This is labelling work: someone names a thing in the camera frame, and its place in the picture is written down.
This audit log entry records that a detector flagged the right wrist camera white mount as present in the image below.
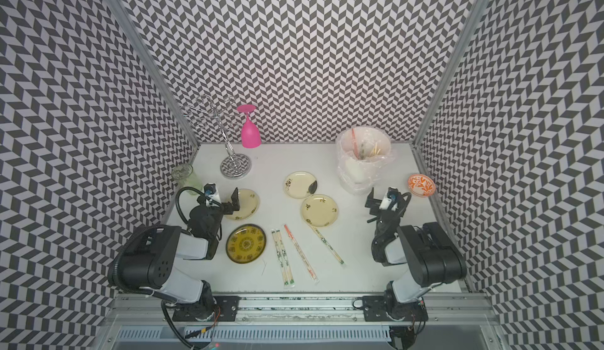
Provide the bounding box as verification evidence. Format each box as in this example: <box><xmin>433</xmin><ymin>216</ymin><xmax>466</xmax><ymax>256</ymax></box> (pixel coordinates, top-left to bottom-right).
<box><xmin>379</xmin><ymin>187</ymin><xmax>400</xmax><ymax>211</ymax></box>

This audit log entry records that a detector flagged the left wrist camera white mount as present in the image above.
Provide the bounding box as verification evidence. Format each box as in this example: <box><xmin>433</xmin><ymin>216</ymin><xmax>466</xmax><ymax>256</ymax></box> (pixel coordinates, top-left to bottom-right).
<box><xmin>203</xmin><ymin>183</ymin><xmax>221</xmax><ymax>205</ymax></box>

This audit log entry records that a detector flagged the cream plate left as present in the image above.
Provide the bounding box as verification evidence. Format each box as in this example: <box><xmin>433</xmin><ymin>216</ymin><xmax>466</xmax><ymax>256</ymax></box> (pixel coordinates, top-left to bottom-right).
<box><xmin>225</xmin><ymin>189</ymin><xmax>260</xmax><ymax>221</ymax></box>

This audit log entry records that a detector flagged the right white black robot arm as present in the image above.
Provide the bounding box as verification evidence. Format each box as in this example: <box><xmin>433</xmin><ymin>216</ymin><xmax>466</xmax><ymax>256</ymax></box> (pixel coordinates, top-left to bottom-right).
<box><xmin>362</xmin><ymin>188</ymin><xmax>467</xmax><ymax>323</ymax></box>

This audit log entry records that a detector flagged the dark yellow patterned plate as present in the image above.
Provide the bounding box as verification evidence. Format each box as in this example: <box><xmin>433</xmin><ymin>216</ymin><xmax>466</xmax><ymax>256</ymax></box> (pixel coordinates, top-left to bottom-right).
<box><xmin>226</xmin><ymin>224</ymin><xmax>267</xmax><ymax>264</ymax></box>

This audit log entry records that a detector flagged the cream plate centre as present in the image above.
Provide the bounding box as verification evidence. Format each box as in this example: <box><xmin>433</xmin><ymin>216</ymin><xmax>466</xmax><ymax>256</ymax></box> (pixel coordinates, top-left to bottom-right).
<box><xmin>300</xmin><ymin>194</ymin><xmax>340</xmax><ymax>227</ymax></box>

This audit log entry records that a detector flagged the small orange patterned dish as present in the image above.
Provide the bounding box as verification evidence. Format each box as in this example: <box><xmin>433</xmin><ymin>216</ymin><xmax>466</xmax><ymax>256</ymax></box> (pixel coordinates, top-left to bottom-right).
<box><xmin>407</xmin><ymin>174</ymin><xmax>437</xmax><ymax>197</ymax></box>

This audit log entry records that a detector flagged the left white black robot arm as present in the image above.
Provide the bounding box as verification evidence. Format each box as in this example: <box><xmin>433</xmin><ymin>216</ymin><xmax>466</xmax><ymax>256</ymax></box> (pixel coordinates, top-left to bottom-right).
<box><xmin>108</xmin><ymin>183</ymin><xmax>241</xmax><ymax>323</ymax></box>

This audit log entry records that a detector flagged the metal wire cup rack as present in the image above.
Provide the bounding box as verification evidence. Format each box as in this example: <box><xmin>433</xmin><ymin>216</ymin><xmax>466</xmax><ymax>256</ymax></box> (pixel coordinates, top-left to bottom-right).
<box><xmin>186</xmin><ymin>96</ymin><xmax>252</xmax><ymax>180</ymax></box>

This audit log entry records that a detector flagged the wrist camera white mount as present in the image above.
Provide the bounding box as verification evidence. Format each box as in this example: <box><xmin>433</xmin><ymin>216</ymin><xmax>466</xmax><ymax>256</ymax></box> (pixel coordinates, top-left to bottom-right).
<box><xmin>379</xmin><ymin>187</ymin><xmax>400</xmax><ymax>211</ymax></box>
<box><xmin>203</xmin><ymin>183</ymin><xmax>221</xmax><ymax>205</ymax></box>

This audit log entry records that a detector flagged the green translucent plastic cup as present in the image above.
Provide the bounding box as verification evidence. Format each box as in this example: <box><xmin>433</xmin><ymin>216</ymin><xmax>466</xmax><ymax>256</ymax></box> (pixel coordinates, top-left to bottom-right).
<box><xmin>171</xmin><ymin>164</ymin><xmax>203</xmax><ymax>191</ymax></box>

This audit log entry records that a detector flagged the green chopsticks pair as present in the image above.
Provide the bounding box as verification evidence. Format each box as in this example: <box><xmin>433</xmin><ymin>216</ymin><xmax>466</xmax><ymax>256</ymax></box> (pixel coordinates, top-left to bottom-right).
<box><xmin>310</xmin><ymin>226</ymin><xmax>346</xmax><ymax>268</ymax></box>
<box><xmin>271</xmin><ymin>229</ymin><xmax>295</xmax><ymax>288</ymax></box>

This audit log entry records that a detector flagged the pink plastic goblet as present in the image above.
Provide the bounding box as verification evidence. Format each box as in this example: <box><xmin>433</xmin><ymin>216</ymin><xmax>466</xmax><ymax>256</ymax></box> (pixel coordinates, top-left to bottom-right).
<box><xmin>237</xmin><ymin>104</ymin><xmax>261</xmax><ymax>149</ymax></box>

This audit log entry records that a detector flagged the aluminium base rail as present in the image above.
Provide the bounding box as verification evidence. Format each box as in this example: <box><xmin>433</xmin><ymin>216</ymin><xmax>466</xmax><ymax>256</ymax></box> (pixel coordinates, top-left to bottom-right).
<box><xmin>101</xmin><ymin>292</ymin><xmax>501</xmax><ymax>350</ymax></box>

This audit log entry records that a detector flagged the cream plate with dark mark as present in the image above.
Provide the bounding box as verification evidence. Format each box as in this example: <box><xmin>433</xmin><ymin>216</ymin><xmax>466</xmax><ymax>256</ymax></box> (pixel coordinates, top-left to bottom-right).
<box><xmin>283</xmin><ymin>171</ymin><xmax>318</xmax><ymax>199</ymax></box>

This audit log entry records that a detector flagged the white bin with plastic bag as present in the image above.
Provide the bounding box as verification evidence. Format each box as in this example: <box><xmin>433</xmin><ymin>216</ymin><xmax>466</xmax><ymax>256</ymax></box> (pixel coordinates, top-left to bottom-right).
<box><xmin>336</xmin><ymin>126</ymin><xmax>396</xmax><ymax>195</ymax></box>

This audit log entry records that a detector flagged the red chopsticks pair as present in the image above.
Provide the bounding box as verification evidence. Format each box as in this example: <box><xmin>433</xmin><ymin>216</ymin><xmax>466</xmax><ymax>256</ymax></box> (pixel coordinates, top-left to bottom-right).
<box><xmin>283</xmin><ymin>224</ymin><xmax>319</xmax><ymax>284</ymax></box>

